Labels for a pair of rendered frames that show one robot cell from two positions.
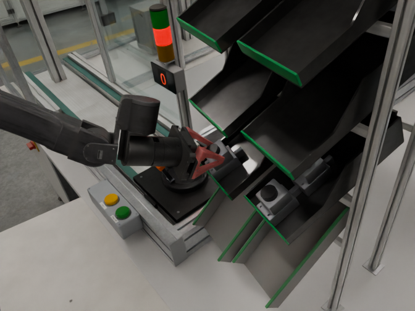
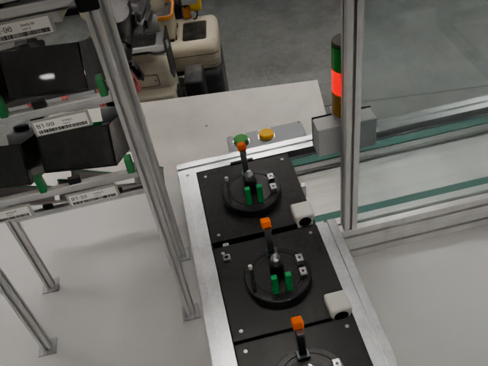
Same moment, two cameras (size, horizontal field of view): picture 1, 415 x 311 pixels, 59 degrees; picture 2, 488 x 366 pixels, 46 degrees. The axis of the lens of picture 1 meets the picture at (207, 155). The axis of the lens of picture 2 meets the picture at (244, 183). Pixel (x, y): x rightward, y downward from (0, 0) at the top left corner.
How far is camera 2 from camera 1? 152 cm
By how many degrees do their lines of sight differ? 80
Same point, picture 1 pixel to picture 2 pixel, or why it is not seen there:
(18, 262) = (271, 97)
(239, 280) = (131, 232)
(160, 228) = (200, 163)
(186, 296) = not seen: hidden behind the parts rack
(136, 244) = not seen: hidden behind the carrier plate
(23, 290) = (238, 101)
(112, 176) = (309, 142)
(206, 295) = (139, 205)
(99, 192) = (286, 128)
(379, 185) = not seen: outside the picture
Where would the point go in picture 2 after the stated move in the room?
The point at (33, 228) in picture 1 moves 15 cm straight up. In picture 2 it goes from (308, 104) to (306, 64)
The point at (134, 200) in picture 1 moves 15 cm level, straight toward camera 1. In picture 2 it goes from (252, 152) to (197, 152)
